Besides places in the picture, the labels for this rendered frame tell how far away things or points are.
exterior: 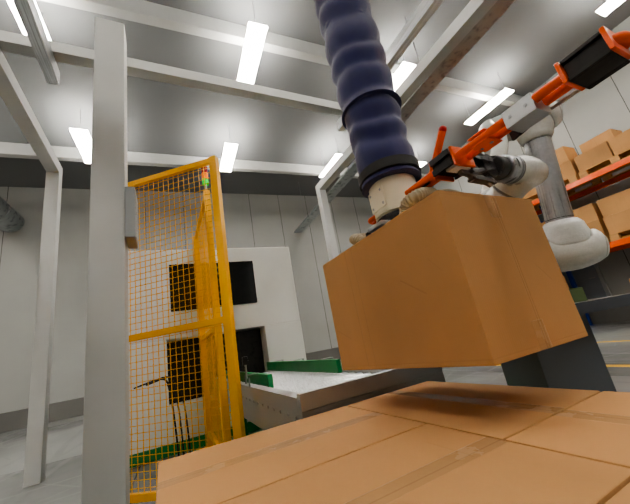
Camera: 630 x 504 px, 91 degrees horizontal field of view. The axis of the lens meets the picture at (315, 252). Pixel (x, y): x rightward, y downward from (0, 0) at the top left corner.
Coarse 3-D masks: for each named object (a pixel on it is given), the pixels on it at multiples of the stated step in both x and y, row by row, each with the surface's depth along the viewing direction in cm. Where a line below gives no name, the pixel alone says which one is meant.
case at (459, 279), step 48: (384, 240) 90; (432, 240) 74; (480, 240) 73; (528, 240) 83; (336, 288) 114; (384, 288) 90; (432, 288) 75; (480, 288) 67; (528, 288) 75; (336, 336) 115; (384, 336) 91; (432, 336) 75; (480, 336) 64; (528, 336) 69; (576, 336) 77
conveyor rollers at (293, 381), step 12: (264, 372) 319; (276, 372) 297; (288, 372) 275; (300, 372) 253; (312, 372) 238; (360, 372) 187; (276, 384) 207; (288, 384) 193; (300, 384) 186; (312, 384) 172; (324, 384) 166
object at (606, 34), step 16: (608, 32) 55; (592, 48) 58; (608, 48) 56; (624, 48) 56; (560, 64) 62; (576, 64) 60; (592, 64) 57; (608, 64) 58; (576, 80) 61; (592, 80) 62
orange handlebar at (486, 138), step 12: (612, 36) 55; (624, 36) 55; (552, 84) 64; (564, 84) 65; (540, 96) 66; (552, 96) 67; (480, 132) 78; (492, 132) 76; (504, 132) 77; (468, 144) 81; (480, 144) 79; (492, 144) 80; (468, 156) 86; (420, 180) 97; (432, 180) 97; (408, 192) 101; (372, 216) 119
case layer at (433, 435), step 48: (432, 384) 119; (480, 384) 105; (288, 432) 89; (336, 432) 81; (384, 432) 74; (432, 432) 69; (480, 432) 64; (528, 432) 60; (576, 432) 56; (624, 432) 53; (192, 480) 66; (240, 480) 62; (288, 480) 58; (336, 480) 54; (384, 480) 51; (432, 480) 48; (480, 480) 46; (528, 480) 44; (576, 480) 42; (624, 480) 40
